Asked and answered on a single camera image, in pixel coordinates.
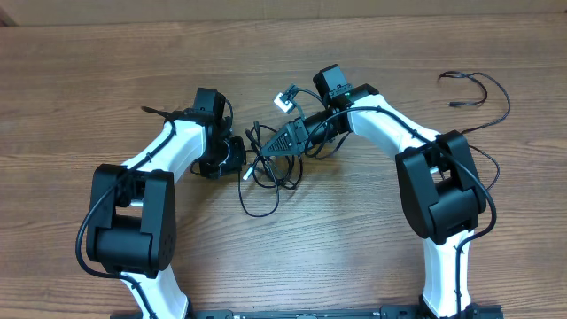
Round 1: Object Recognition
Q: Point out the black USB cable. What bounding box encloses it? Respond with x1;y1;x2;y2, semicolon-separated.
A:
237;121;305;219

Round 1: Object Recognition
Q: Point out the black separated thin cable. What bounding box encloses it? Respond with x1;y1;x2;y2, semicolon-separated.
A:
437;70;512;191

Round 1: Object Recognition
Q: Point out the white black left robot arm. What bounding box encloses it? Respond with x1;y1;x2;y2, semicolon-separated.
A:
74;88;245;318

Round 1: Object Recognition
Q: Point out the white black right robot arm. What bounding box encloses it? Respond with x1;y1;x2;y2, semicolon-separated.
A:
260;65;503;318

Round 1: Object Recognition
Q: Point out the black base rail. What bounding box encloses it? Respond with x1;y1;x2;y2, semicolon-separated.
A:
110;303;505;319

